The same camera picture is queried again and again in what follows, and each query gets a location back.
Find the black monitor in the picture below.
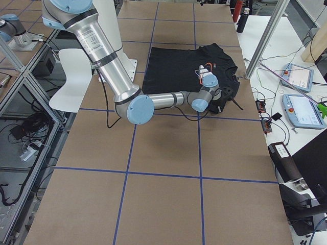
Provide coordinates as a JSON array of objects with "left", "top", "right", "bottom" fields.
[{"left": 292, "top": 131, "right": 326, "bottom": 204}]

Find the near teach pendant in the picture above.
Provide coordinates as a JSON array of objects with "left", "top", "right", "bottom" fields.
[{"left": 282, "top": 94, "right": 326, "bottom": 129}]

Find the black printed t-shirt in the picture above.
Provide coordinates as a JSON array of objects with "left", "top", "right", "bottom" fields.
[{"left": 142, "top": 43, "right": 240, "bottom": 98}]

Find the red bottle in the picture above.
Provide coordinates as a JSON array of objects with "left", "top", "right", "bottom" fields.
[{"left": 232, "top": 0, "right": 243, "bottom": 23}]

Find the metal reacher grabber tool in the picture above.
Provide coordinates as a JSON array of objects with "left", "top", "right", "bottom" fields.
[{"left": 260, "top": 62, "right": 326, "bottom": 118}]

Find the black power adapter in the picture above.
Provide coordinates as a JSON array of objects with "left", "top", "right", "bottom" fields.
[{"left": 32, "top": 49, "right": 56, "bottom": 77}]

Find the far teach pendant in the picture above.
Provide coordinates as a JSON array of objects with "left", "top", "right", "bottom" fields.
[{"left": 282, "top": 63, "right": 314, "bottom": 93}]

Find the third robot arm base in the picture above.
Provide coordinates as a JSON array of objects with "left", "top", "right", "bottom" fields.
[{"left": 1, "top": 14, "right": 38, "bottom": 52}]

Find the teach pendant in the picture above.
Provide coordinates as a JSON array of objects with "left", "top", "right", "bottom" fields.
[
  {"left": 282, "top": 94, "right": 326, "bottom": 129},
  {"left": 282, "top": 63, "right": 314, "bottom": 93}
]

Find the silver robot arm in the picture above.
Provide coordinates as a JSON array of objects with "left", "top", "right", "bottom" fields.
[{"left": 42, "top": 1, "right": 240, "bottom": 125}]

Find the orange terminal block far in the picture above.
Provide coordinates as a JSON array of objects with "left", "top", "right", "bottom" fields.
[{"left": 255, "top": 100, "right": 267, "bottom": 113}]

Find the white power strip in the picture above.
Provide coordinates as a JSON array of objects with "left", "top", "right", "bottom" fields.
[{"left": 20, "top": 141, "right": 41, "bottom": 161}]

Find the black water bottle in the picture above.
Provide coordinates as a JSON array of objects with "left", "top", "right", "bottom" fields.
[{"left": 236, "top": 7, "right": 250, "bottom": 33}]

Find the black box device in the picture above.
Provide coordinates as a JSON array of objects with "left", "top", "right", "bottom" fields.
[{"left": 268, "top": 142, "right": 303, "bottom": 183}]

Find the aluminium frame post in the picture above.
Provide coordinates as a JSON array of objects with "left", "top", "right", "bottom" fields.
[{"left": 245, "top": 0, "right": 290, "bottom": 80}]

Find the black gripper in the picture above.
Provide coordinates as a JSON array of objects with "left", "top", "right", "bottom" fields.
[{"left": 211, "top": 87, "right": 244, "bottom": 114}]

